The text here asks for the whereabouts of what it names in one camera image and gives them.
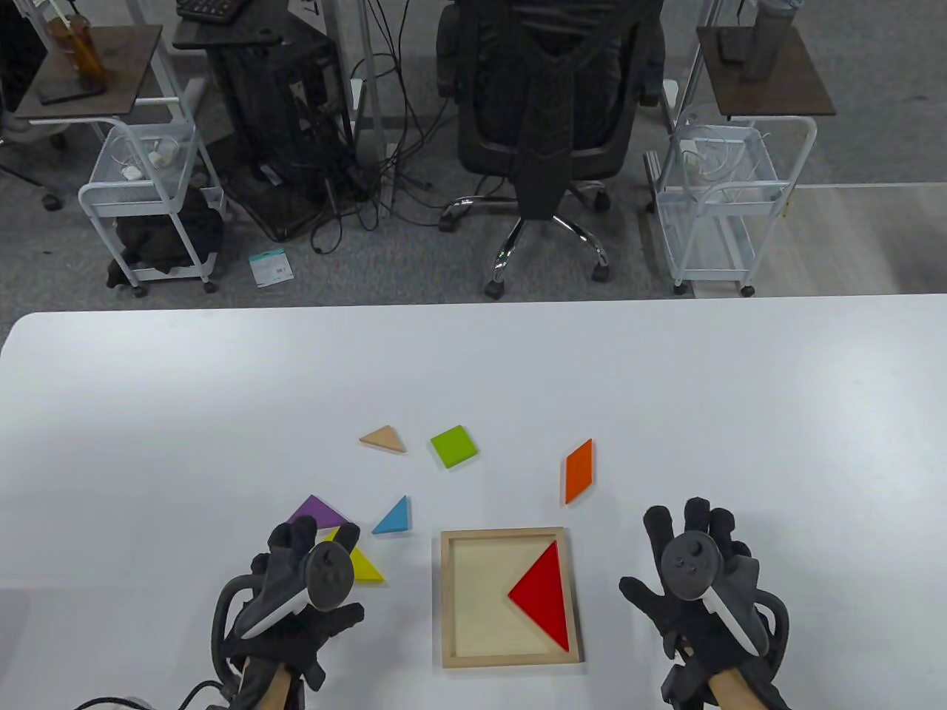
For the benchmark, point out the person's left hand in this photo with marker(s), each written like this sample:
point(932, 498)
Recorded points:
point(292, 540)

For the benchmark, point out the person's right hand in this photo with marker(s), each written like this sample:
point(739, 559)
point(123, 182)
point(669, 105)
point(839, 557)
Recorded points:
point(657, 532)

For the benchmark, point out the purple triangle tangram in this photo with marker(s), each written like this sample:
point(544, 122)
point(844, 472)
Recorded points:
point(318, 512)

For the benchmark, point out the yellow large triangle tangram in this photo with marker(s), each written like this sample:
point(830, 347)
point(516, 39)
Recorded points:
point(366, 569)

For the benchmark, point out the orange parallelogram tangram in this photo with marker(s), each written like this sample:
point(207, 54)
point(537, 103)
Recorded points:
point(578, 472)

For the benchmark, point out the blue small triangle tangram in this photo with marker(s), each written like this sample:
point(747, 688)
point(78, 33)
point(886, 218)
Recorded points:
point(396, 520)

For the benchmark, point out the red large triangle tangram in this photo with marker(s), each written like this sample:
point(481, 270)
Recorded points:
point(547, 595)

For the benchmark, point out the natural wood triangle tangram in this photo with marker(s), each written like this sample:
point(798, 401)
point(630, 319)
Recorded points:
point(386, 440)

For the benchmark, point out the wooden square tray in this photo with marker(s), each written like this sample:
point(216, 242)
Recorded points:
point(481, 592)

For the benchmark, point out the green square tangram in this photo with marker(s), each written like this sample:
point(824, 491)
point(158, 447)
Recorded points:
point(453, 447)

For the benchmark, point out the person's right forearm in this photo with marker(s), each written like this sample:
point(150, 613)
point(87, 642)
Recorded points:
point(732, 688)

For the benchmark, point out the person's left forearm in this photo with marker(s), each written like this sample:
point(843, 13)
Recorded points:
point(270, 688)

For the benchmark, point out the white packet teal edge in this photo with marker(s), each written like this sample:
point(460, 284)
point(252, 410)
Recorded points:
point(270, 270)

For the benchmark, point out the black bag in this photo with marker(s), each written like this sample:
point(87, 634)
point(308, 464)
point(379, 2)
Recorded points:
point(159, 237)

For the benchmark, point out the white charger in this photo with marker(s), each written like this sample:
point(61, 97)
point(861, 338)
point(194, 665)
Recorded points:
point(159, 157)

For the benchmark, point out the black chair base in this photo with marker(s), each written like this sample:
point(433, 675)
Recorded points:
point(52, 200)

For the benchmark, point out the black computer tower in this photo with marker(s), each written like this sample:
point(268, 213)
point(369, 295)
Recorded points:
point(259, 111)

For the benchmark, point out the black mesh office chair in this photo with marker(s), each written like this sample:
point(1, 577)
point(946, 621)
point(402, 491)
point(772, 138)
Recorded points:
point(547, 111)

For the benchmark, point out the brown side table top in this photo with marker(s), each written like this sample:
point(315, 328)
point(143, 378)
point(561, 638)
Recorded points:
point(792, 81)
point(126, 66)

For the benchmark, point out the white desk leg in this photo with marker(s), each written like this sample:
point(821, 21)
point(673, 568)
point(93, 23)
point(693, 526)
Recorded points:
point(372, 74)

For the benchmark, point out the small black device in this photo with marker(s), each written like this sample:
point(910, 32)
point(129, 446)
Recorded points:
point(731, 46)

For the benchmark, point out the grey metal bottle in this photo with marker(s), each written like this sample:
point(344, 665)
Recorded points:
point(766, 44)

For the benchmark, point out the black phone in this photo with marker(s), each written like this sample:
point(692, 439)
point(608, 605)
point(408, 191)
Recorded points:
point(59, 96)

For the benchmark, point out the dark desk top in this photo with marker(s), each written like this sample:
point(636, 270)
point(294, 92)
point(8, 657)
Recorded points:
point(222, 33)

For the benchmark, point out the amber drink cup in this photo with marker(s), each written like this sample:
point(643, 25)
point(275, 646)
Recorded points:
point(83, 52)

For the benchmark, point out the black keyboard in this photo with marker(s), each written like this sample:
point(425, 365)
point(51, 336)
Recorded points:
point(211, 9)

